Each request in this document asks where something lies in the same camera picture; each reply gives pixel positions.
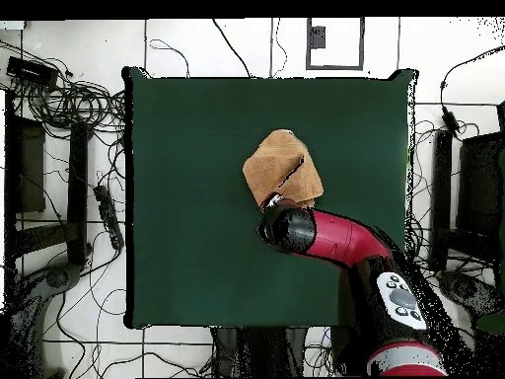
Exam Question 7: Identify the black cable with adapter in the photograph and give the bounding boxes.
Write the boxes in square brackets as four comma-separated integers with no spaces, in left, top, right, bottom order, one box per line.
[439,40,505,135]

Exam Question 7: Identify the black metal stand frame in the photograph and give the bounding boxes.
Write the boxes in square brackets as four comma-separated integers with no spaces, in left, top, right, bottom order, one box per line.
[3,89,94,277]
[428,101,505,273]

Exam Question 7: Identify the black electronics box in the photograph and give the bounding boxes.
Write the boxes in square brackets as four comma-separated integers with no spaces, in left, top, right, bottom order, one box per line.
[5,55,60,86]

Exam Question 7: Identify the orange-tan terry towel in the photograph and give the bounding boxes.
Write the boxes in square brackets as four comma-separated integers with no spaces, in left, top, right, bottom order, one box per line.
[241,128,325,213]

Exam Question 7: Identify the black cable tangle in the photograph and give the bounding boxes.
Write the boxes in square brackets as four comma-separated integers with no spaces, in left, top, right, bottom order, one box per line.
[0,38,127,135]

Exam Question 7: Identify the grey floor outlet box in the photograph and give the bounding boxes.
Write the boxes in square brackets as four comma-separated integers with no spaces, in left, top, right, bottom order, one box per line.
[308,25,327,49]

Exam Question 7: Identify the dark green table cloth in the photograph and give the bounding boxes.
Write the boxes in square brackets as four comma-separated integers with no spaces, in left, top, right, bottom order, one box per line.
[120,65,419,332]

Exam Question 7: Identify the grey floor hatch frame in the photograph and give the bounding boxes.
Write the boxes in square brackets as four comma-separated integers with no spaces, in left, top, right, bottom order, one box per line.
[305,17,365,71]

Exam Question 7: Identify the long black cable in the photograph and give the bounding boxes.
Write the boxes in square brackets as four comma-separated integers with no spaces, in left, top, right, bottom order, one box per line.
[210,18,253,79]

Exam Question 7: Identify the thin black cable loop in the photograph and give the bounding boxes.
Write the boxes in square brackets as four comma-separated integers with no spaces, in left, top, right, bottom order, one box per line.
[148,38,191,79]

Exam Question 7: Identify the grey wheeled base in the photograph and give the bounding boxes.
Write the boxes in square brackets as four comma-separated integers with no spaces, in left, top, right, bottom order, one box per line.
[7,262,84,378]
[435,269,505,317]

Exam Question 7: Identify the dark green fabric item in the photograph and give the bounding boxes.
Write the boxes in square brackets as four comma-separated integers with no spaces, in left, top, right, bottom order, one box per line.
[475,310,505,336]

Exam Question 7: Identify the black power strip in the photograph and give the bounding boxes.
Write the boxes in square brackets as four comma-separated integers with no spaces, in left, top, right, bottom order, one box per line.
[93,184,125,252]

